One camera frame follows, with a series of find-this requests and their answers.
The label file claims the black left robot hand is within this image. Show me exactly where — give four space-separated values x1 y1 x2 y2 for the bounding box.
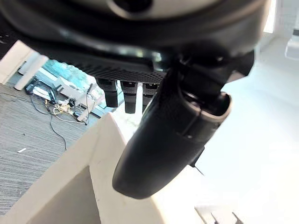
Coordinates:
0 0 278 200

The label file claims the white equipment box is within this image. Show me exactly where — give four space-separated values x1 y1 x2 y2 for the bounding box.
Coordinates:
56 77 99 110

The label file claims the white appliance by window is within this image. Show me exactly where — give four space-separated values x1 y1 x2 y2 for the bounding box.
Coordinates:
284 30 299 60

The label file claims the black cable on floor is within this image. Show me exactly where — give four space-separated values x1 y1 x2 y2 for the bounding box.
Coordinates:
30 95 91 151

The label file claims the tangle of yellow white cables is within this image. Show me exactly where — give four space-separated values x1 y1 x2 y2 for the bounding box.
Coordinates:
45 100 75 116

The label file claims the white cylindrical post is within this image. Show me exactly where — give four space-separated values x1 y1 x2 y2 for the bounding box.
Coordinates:
14 51 49 91

